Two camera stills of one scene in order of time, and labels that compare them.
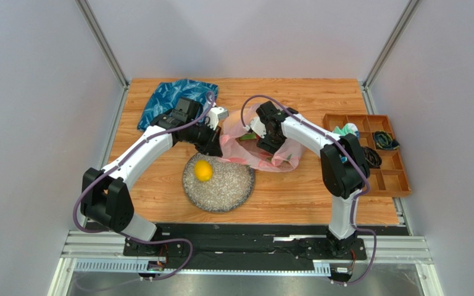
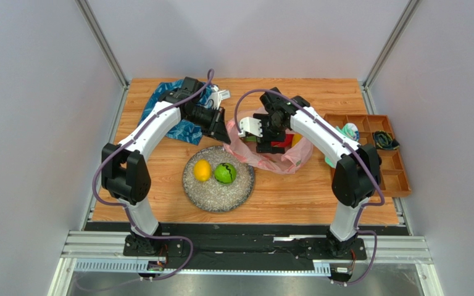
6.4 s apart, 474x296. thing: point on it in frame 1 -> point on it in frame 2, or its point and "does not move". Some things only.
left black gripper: (212, 146) -> (217, 127)
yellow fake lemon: (203, 170) does not move
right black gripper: (270, 143) does not move
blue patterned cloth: (165, 98) does not move
